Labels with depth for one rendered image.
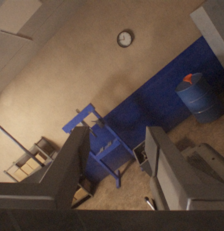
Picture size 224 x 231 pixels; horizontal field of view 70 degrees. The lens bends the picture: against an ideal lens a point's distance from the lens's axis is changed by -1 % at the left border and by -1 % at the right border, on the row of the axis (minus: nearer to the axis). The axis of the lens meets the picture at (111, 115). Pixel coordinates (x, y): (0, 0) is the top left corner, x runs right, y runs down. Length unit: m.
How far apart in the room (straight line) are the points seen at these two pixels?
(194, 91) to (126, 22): 1.96
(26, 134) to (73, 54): 2.33
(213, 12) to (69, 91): 3.19
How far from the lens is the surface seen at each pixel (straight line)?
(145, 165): 2.94
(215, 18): 3.78
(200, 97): 3.48
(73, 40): 3.88
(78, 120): 3.50
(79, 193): 4.66
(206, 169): 1.08
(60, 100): 4.03
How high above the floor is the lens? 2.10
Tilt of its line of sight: 13 degrees down
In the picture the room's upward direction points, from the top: 42 degrees counter-clockwise
